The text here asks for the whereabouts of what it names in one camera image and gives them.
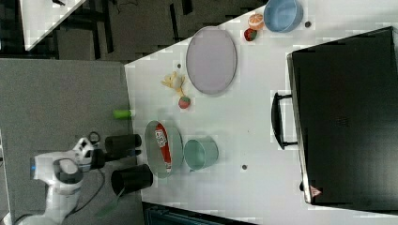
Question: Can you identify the blue bowl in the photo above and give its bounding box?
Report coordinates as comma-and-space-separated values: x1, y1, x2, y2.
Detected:
264, 0, 303, 33

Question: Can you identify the grey round plate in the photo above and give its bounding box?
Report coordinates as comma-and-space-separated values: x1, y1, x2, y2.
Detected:
186, 26, 237, 95

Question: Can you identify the blue metal frame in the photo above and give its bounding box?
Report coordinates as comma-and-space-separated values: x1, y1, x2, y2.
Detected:
142, 202, 254, 225

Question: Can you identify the peeled toy banana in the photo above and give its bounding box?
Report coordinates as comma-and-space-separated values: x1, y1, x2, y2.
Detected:
161, 71, 185, 97

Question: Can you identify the orange toy citrus half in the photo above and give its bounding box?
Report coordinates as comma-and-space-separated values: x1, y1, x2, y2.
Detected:
248, 13, 265, 30

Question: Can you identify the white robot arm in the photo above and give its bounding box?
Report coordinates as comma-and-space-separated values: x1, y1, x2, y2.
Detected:
14, 138, 132, 225

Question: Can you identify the small red toy strawberry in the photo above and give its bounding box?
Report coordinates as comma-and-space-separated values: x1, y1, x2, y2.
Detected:
244, 28, 257, 41

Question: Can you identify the red plush ketchup bottle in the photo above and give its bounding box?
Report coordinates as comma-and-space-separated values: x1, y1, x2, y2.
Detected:
155, 123, 172, 172

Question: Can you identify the white side table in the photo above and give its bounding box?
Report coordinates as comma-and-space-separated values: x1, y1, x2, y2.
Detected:
19, 0, 87, 51

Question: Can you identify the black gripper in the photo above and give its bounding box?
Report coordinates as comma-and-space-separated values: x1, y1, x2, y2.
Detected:
90, 149, 142, 170

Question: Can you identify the green toy lime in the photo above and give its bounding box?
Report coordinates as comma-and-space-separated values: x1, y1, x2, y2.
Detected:
113, 110, 131, 120

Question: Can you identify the silver black toaster oven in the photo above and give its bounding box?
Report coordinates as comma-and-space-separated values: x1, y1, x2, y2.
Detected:
287, 26, 398, 215

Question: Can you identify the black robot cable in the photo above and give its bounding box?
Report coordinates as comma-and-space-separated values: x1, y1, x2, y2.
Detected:
69, 130, 106, 217

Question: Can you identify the green mug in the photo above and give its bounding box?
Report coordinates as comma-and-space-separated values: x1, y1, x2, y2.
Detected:
183, 137, 219, 171

